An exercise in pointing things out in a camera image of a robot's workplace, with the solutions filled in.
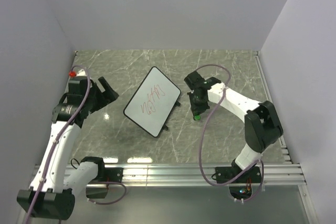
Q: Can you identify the white board black frame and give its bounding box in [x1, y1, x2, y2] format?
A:
[123, 66, 181, 137]

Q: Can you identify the green whiteboard eraser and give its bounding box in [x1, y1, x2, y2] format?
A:
[194, 115, 201, 121]

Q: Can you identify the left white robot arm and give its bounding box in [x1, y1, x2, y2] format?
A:
[17, 76, 122, 223]

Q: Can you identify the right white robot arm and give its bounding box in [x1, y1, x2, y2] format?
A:
[184, 72, 284, 182]

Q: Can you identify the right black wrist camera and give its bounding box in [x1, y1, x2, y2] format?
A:
[184, 71, 205, 90]

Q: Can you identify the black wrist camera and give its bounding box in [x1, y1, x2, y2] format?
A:
[184, 71, 205, 90]
[68, 76, 88, 95]

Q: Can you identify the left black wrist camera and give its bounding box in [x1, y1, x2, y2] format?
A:
[68, 76, 88, 95]

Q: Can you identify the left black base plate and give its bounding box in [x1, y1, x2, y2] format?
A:
[97, 167, 123, 183]

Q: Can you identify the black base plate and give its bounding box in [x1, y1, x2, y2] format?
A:
[97, 167, 123, 183]
[211, 166, 262, 184]

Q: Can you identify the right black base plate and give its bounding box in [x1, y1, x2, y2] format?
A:
[211, 166, 262, 184]

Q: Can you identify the aluminium front rail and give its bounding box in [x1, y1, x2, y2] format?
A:
[28, 163, 308, 188]

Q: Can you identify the aluminium rail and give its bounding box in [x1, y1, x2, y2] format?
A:
[253, 50, 293, 164]
[28, 163, 308, 188]

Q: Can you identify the aluminium right side rail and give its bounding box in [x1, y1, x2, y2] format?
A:
[253, 50, 293, 164]

